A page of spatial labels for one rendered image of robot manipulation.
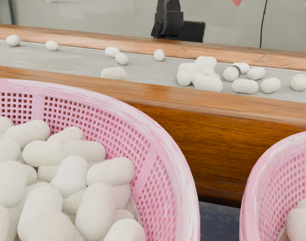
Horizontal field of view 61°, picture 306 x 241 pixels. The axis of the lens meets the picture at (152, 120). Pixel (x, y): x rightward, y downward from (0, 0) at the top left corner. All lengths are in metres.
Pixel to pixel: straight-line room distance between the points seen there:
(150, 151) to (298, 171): 0.09
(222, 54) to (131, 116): 0.42
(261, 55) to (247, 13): 1.92
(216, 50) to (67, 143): 0.44
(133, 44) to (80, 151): 0.43
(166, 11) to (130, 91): 0.62
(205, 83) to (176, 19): 0.54
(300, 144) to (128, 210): 0.11
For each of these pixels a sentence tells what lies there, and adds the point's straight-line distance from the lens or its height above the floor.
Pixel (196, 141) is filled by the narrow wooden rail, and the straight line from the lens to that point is 0.22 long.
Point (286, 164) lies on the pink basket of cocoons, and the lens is 0.17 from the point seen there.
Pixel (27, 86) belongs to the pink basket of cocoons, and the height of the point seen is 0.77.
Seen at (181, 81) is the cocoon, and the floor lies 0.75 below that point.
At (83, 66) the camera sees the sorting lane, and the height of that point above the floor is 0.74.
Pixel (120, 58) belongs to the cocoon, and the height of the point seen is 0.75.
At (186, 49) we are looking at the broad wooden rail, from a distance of 0.58.
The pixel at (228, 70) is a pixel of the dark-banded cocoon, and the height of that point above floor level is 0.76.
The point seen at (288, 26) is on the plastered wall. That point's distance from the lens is 2.58.
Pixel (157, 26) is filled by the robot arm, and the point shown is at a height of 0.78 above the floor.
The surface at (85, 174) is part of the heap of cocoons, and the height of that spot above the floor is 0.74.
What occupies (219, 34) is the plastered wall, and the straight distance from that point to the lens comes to 2.48.
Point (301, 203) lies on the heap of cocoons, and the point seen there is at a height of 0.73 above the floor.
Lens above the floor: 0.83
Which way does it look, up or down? 23 degrees down
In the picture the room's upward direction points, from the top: 4 degrees clockwise
